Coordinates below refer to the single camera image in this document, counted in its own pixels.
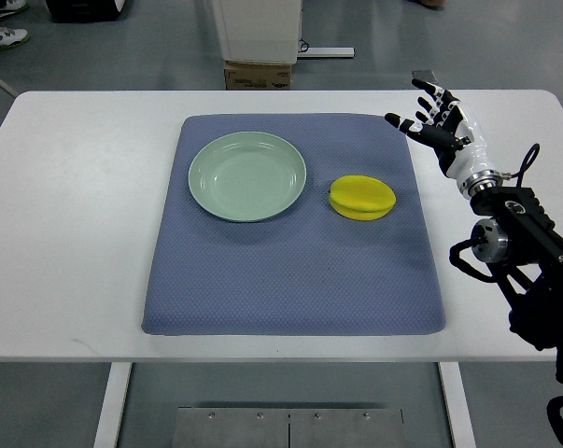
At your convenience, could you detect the metal floor plate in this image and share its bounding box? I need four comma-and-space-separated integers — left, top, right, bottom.
172, 407, 408, 447

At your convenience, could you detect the pale green plate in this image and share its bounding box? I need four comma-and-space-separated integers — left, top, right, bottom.
188, 132, 307, 222

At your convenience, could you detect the black cable loop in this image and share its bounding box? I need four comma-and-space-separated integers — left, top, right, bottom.
504, 143, 542, 181

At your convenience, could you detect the yellow starfruit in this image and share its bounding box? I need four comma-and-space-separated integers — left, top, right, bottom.
329, 175, 397, 221

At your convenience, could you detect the blue textured mat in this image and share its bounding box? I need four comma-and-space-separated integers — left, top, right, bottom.
142, 114, 445, 336

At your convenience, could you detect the white table leg left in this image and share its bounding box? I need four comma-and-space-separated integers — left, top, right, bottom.
93, 362, 133, 448

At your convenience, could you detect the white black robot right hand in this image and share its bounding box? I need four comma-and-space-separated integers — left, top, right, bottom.
385, 78, 503, 199

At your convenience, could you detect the brown cardboard box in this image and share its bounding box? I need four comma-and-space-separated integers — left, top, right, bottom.
224, 62, 291, 91

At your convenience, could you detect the white table leg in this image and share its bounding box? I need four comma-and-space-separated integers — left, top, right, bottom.
438, 362, 476, 448
93, 362, 133, 448

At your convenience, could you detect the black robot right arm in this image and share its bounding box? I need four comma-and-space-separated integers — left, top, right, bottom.
449, 185, 563, 384

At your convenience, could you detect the white green sneaker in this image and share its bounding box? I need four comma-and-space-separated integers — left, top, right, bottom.
0, 26, 30, 51

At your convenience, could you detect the white table leg right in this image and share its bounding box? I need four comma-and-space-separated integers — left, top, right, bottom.
438, 362, 476, 448

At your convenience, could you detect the grey floor square plate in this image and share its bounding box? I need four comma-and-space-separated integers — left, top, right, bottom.
412, 70, 438, 84

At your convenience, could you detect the white floor bar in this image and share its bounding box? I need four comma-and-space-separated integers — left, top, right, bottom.
297, 47, 355, 59

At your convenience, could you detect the black base with white edge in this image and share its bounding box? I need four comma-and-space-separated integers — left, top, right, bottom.
45, 0, 126, 23

